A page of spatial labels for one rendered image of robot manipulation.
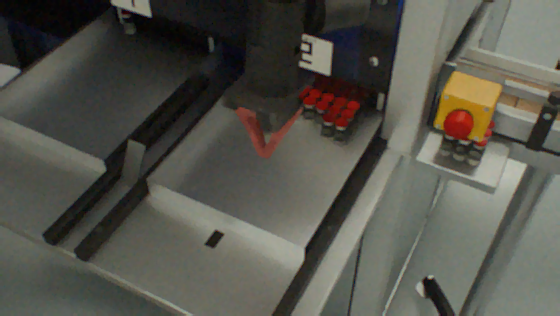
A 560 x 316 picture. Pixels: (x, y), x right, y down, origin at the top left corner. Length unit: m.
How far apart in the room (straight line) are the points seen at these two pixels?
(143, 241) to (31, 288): 1.14
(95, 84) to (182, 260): 0.42
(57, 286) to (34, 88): 0.92
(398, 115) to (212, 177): 0.30
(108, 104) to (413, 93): 0.52
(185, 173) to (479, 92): 0.45
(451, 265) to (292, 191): 1.11
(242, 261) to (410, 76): 0.35
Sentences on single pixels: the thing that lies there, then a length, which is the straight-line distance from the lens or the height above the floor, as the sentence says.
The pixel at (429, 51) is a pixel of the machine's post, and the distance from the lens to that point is 0.83.
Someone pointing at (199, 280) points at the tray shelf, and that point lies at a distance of 0.80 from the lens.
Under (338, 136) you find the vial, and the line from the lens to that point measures 0.94.
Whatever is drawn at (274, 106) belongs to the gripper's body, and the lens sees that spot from 0.60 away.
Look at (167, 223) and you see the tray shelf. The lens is 0.87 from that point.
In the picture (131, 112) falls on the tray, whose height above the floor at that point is 0.88.
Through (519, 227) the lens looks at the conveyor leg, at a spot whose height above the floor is 0.65.
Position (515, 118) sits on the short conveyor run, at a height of 0.93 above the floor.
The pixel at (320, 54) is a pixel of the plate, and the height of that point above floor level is 1.02.
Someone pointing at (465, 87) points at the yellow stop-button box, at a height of 1.03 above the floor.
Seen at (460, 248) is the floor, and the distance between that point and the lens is 1.98.
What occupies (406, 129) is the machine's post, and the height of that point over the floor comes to 0.93.
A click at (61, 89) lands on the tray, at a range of 1.13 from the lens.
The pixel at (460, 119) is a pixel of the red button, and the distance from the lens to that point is 0.84.
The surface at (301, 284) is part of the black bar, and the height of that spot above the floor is 0.90.
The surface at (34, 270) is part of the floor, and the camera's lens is 2.00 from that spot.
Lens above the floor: 1.56
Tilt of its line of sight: 47 degrees down
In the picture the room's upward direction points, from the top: straight up
